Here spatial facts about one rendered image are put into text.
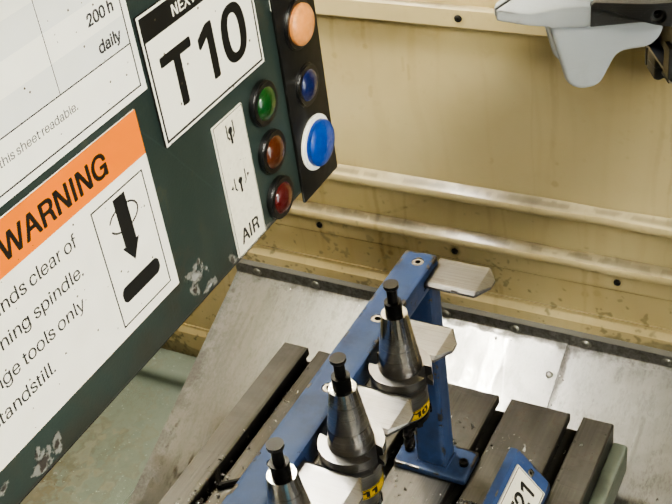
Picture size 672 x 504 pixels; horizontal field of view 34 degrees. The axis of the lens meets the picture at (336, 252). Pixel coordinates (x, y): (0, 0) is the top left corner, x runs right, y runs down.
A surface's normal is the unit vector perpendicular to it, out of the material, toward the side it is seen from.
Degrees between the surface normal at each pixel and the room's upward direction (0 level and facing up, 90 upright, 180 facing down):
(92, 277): 90
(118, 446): 0
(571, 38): 90
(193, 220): 90
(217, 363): 24
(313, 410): 0
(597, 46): 90
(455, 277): 0
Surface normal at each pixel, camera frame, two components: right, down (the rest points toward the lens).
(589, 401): -0.30, -0.50
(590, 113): -0.46, 0.57
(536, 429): -0.12, -0.81
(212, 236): 0.88, 0.18
